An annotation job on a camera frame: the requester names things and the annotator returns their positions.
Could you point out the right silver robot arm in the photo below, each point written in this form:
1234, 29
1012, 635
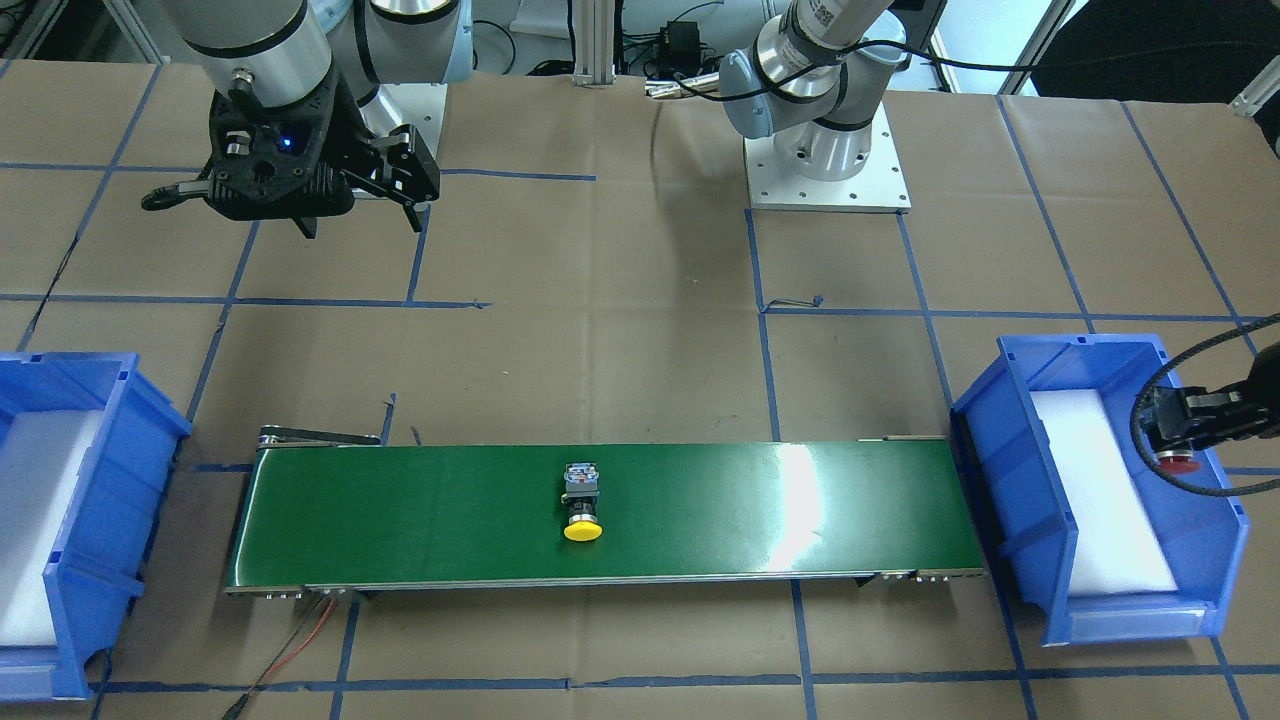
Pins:
286, 48

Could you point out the blue bin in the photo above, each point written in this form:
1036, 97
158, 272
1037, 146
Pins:
1203, 538
88, 447

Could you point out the black power box background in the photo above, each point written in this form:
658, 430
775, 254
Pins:
679, 46

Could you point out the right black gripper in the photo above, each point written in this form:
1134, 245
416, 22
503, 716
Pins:
352, 133

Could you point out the white foam pad bin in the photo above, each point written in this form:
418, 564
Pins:
1117, 551
40, 462

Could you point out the yellow mushroom push button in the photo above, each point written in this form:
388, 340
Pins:
580, 496

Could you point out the green conveyor belt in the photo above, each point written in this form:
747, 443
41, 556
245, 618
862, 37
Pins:
422, 518

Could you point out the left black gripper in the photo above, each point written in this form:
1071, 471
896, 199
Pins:
1262, 388

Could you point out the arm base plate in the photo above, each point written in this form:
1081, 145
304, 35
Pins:
815, 168
423, 106

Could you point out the aluminium frame post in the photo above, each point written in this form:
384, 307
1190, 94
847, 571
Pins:
594, 34

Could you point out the red mushroom push button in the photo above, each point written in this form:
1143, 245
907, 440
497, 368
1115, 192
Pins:
1167, 424

